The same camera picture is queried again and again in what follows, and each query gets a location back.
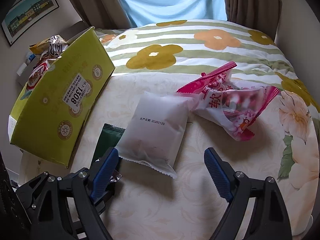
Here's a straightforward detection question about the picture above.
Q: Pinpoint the cream floral cloth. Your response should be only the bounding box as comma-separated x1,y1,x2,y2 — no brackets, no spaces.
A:
21,74,320,240

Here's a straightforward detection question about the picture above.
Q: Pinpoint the brown white snack packet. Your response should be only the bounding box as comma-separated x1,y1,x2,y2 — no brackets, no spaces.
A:
41,35,69,60

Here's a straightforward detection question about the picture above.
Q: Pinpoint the floral striped blanket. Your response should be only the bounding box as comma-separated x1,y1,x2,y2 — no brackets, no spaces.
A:
95,19,317,110

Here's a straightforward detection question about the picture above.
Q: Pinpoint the white frosted snack packet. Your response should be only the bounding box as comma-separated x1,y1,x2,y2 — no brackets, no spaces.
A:
115,91,192,179

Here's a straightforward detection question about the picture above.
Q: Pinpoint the blue sheer curtain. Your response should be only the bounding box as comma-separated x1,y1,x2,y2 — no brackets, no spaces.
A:
116,0,228,28

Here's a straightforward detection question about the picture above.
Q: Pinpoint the brown curtain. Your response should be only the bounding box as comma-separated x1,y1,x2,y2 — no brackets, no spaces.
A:
59,0,132,29
220,0,280,40

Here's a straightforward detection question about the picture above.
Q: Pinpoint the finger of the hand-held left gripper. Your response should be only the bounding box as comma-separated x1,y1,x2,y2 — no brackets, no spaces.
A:
15,172,49,213
92,180,118,217

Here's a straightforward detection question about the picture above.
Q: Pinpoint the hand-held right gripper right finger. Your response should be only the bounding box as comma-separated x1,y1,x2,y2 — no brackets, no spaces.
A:
204,147,293,240

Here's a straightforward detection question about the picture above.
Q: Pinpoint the dark green snack packet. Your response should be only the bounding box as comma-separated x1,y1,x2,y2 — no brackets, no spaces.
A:
93,123,125,160

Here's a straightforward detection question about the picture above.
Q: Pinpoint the pink white floral snack packet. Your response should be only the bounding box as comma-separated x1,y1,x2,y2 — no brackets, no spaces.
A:
192,84,282,142

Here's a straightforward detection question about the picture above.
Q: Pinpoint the yellow snack packet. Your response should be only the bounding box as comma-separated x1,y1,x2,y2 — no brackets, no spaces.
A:
29,39,54,55

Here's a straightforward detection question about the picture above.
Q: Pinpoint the pink edged snack packet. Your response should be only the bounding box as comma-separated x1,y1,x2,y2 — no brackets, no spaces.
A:
176,61,237,98

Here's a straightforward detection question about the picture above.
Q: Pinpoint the red white snack packet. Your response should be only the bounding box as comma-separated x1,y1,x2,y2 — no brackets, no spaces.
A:
26,60,50,92

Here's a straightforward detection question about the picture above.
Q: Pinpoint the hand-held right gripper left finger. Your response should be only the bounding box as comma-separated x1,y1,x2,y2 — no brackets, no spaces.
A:
30,148,120,240

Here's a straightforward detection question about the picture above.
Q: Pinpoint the green cardboard box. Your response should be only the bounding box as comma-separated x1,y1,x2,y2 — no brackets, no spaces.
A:
10,26,116,169

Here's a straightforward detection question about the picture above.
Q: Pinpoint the framed wall picture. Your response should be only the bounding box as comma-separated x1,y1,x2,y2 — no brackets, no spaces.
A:
1,0,60,47

